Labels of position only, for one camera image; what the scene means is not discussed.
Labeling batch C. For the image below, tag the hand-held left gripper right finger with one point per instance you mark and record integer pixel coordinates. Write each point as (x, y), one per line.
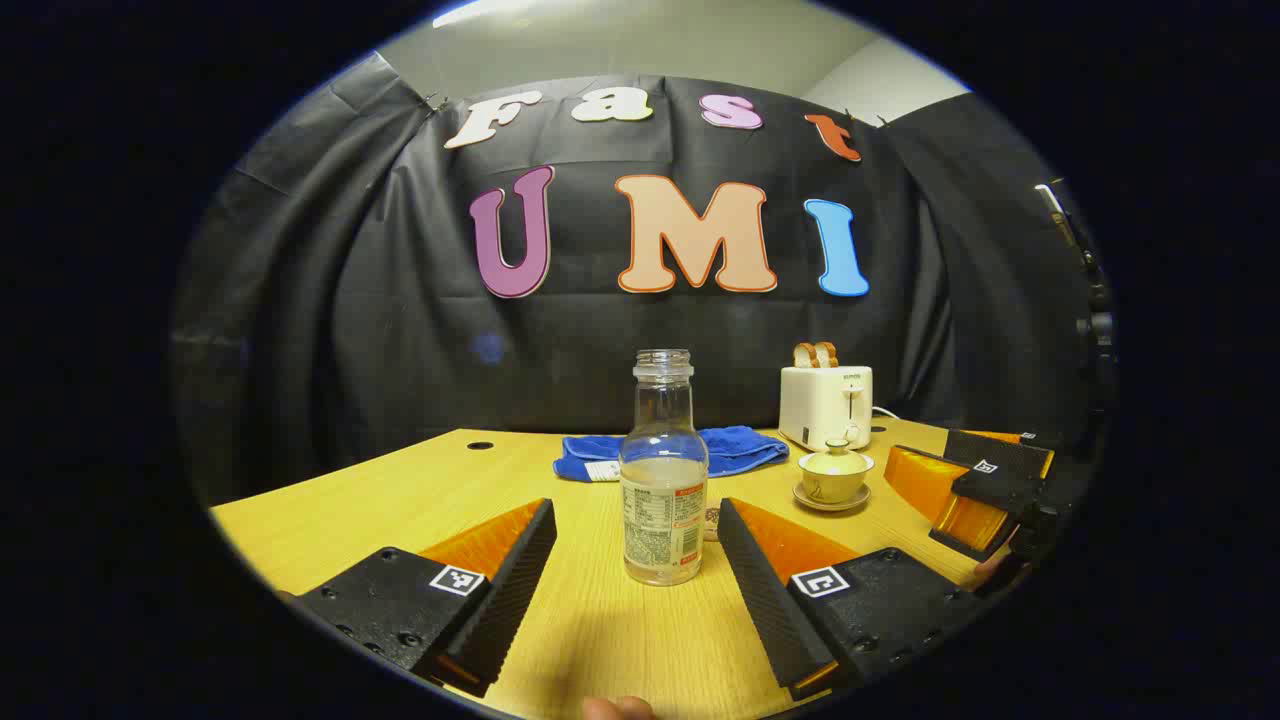
(765, 590)

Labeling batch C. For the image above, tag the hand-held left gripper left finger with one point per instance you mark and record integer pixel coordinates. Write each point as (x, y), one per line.
(510, 585)

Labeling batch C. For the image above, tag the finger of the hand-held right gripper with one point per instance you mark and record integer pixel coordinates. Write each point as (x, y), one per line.
(1000, 455)
(1000, 492)

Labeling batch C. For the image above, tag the round cork coaster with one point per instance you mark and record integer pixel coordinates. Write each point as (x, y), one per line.
(712, 523)

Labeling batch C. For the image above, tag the cream ceramic teacup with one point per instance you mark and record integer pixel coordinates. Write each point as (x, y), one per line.
(835, 487)

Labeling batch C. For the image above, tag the clear glass water bottle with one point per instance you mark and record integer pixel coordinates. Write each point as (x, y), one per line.
(662, 500)

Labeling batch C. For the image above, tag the cream teacup lid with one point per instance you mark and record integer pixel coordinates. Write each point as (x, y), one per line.
(835, 460)

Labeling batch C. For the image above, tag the cream ceramic saucer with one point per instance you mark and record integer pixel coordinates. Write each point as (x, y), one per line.
(830, 504)

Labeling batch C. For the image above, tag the blue towel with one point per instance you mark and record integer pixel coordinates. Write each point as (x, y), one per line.
(740, 450)

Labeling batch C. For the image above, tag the white toaster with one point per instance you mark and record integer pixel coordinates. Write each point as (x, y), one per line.
(825, 405)

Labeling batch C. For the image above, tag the toast bread slice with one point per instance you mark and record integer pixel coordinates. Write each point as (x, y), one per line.
(804, 354)
(826, 352)

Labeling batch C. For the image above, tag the black backdrop cloth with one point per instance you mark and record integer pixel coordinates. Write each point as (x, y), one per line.
(400, 330)

